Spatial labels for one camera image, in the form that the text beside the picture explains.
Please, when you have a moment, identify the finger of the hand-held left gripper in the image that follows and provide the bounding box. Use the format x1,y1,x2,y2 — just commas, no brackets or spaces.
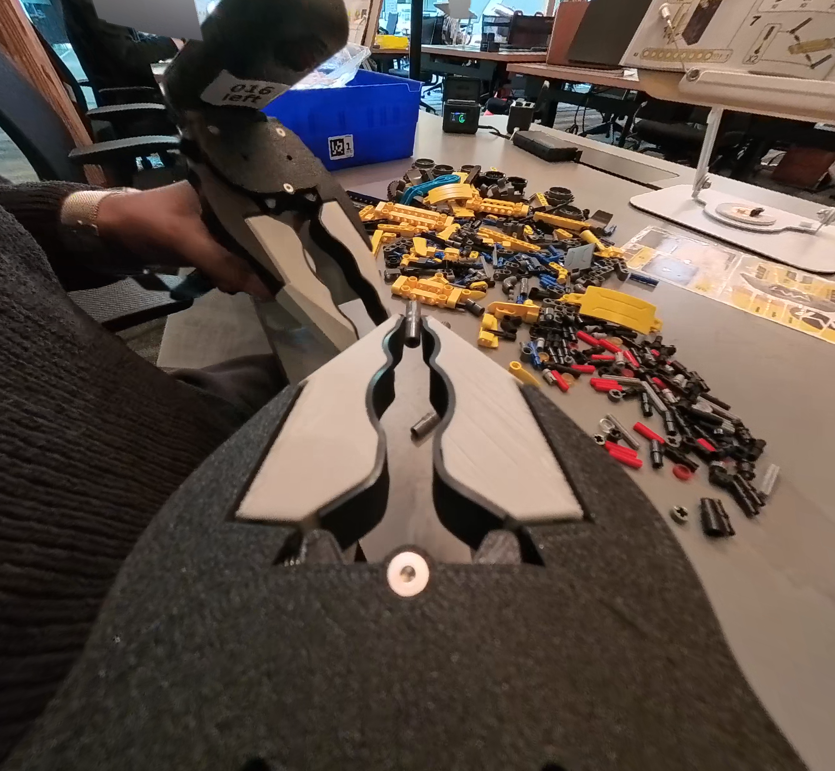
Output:
243,208,360,355
311,188,391,328

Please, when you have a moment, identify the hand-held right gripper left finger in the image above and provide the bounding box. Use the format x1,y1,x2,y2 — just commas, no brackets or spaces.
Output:
235,315,411,527

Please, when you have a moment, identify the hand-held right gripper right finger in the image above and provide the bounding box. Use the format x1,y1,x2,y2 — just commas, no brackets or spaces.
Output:
419,316,585,524

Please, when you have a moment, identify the person's left forearm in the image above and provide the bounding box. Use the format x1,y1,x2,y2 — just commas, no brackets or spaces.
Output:
0,181,99,292

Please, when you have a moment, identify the person's left hand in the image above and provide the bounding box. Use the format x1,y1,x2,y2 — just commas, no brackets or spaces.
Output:
97,181,275,299

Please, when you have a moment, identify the pile of yellow blue building pieces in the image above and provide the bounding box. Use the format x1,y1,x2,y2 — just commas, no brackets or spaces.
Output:
362,158,663,387

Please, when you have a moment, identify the clear plastic bag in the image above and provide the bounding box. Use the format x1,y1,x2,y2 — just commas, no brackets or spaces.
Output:
292,43,374,92

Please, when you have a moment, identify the yellow rectangular block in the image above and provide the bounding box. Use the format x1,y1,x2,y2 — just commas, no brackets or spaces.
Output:
391,274,489,316

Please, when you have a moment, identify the blue plastic bin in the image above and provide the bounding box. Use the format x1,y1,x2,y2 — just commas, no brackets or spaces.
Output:
261,69,424,170

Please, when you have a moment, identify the black pole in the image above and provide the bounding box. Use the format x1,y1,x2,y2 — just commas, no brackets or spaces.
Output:
410,0,429,77

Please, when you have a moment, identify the black device with green display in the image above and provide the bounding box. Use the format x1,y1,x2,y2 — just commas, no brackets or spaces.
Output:
442,99,482,134

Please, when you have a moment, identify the black office chair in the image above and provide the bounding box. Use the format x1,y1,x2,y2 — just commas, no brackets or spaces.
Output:
78,82,172,132
0,48,193,331

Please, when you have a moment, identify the yellow curved panel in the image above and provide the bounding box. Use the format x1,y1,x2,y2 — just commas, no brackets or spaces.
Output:
562,286,663,336

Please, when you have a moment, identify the metal mesh wrist band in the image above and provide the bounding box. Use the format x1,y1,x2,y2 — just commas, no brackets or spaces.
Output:
62,189,125,231

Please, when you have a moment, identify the wooden desk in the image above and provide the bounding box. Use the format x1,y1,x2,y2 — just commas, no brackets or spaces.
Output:
375,43,549,106

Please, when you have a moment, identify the flat black power brick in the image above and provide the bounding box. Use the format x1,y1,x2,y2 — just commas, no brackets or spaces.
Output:
512,129,583,163

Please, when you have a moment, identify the small black connector piece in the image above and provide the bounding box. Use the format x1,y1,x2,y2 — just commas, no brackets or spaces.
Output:
700,496,737,538

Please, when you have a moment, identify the brown box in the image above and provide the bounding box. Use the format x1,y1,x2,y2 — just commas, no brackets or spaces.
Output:
547,0,591,66

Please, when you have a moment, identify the white document stand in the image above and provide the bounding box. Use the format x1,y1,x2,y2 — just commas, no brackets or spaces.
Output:
629,66,835,275

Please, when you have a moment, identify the yellow printed sheet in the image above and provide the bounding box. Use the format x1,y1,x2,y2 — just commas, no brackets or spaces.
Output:
721,254,835,328

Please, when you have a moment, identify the small white disc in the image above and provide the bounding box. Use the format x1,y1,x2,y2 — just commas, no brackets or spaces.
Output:
714,201,778,228

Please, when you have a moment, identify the black backing board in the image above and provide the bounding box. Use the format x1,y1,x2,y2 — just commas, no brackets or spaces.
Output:
566,0,687,65

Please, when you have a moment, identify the instruction booklet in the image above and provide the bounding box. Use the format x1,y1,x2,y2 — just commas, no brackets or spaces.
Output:
618,0,835,83

